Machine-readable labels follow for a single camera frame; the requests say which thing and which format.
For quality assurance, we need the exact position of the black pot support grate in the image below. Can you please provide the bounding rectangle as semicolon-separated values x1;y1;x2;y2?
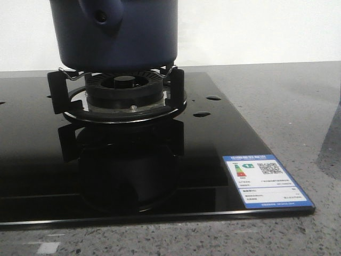
47;66;186;124

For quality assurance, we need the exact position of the dark blue cooking pot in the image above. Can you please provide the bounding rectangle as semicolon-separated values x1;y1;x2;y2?
50;0;178;72

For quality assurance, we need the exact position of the blue energy rating label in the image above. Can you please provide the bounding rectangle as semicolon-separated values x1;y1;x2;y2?
223;155;313;209

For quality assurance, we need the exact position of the black glass gas stove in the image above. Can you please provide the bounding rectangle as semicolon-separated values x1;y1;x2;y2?
1;72;315;230

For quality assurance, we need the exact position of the black gas burner head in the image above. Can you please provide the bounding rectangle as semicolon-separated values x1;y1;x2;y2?
86;71;163;108

